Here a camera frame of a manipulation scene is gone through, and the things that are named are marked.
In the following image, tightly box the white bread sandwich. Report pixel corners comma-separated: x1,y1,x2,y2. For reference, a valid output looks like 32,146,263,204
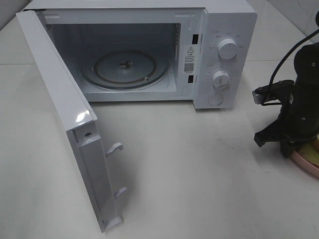
297,136,319,167

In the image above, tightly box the glass microwave turntable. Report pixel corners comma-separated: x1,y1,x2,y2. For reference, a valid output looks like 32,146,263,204
80,49,169,90

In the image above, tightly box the white microwave knob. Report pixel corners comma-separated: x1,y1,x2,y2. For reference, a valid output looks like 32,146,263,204
212,70,230,88
216,36,238,60

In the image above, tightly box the white upper microwave knob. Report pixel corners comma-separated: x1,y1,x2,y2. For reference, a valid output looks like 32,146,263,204
216,36,238,60

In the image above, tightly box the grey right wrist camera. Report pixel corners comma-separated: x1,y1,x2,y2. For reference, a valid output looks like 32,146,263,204
252,80,295,106

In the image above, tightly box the white warning label sticker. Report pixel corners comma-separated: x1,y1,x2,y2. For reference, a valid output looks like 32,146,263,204
182,44,199,75

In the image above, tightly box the white microwave oven body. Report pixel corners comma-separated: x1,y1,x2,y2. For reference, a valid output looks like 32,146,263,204
21,0,257,109

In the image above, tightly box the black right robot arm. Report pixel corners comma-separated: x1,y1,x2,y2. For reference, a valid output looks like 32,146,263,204
252,30,319,157

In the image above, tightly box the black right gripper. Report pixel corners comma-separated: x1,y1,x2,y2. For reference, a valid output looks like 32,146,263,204
254,82,319,158

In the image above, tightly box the pink round plate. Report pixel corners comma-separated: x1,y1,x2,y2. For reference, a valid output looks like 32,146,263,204
291,150,319,177

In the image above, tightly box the round white door button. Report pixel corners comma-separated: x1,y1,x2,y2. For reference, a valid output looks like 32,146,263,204
207,93,223,106

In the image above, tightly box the white microwave door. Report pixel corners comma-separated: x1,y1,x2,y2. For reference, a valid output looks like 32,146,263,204
16,10,127,232

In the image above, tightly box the white lower microwave knob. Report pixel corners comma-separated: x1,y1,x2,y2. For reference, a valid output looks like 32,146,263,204
212,70,230,88

